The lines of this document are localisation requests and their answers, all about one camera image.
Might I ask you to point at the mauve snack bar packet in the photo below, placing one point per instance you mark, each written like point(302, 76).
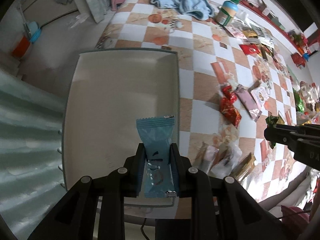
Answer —
point(248, 102)

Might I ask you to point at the green lid jar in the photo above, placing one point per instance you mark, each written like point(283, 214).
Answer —
point(227, 11)

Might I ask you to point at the small red candy packet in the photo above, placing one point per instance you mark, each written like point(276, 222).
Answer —
point(229, 94)

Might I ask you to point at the flat red snack packet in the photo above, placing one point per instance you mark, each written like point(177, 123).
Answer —
point(250, 49)

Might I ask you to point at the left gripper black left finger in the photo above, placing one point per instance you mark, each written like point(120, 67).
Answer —
point(73, 217)

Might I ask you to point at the blue snack packet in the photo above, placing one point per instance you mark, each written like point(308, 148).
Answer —
point(156, 136)

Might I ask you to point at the pink crispy cranberry packet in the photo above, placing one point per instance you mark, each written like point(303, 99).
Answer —
point(260, 96)

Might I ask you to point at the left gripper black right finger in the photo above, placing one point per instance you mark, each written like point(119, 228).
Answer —
point(220, 208)

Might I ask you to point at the light blue towel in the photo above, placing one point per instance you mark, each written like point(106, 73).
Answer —
point(199, 9)

